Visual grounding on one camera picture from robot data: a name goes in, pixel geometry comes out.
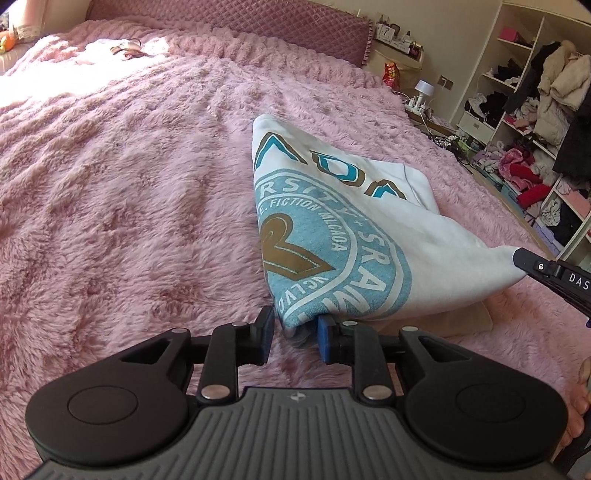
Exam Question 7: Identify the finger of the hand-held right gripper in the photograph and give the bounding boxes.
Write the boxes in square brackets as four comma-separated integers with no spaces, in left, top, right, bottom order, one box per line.
[512,247,561,291]

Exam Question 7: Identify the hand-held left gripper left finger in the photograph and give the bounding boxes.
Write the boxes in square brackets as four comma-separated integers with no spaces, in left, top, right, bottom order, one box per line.
[117,305,276,401]

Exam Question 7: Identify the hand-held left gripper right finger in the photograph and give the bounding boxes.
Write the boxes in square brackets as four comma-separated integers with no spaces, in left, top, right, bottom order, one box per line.
[316,314,468,401]

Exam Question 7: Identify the white printed T-shirt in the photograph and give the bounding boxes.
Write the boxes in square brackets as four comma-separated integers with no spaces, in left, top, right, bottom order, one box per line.
[252,114,527,344]

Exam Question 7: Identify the person's right hand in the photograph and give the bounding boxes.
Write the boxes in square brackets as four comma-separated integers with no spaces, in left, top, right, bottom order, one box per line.
[560,364,591,462]

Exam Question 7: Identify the white open wardrobe shelves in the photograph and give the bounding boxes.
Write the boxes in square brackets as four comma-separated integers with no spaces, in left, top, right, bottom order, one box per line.
[455,0,591,264]

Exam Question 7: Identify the wooden nightstand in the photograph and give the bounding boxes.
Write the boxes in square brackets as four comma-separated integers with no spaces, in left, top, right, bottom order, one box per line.
[406,107,459,137]

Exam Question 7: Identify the beige hanging coat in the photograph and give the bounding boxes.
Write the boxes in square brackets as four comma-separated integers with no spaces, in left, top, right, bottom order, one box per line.
[538,41,591,145]

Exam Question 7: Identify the pink fluffy blanket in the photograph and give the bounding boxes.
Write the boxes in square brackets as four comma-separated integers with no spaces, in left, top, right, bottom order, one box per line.
[0,18,591,462]

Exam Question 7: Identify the white bedside lamp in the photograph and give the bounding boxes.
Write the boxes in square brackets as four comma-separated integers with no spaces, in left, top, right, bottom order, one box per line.
[414,79,434,109]

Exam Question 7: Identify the cream cloth cover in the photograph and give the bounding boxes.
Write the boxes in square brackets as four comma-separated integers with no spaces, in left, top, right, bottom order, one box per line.
[369,44,428,90]

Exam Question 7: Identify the white shelf with ornaments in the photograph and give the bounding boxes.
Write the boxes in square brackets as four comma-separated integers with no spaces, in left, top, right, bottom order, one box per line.
[373,18,426,61]

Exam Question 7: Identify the purple quilted headboard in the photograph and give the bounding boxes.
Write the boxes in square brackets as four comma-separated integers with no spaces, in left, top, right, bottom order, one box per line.
[87,0,374,65]

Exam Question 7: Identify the small pink item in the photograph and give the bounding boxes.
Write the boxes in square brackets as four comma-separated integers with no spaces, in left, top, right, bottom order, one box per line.
[110,39,151,60]

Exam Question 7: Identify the pink curtain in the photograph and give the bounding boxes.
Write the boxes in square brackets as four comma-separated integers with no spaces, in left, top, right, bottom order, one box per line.
[0,0,44,40]

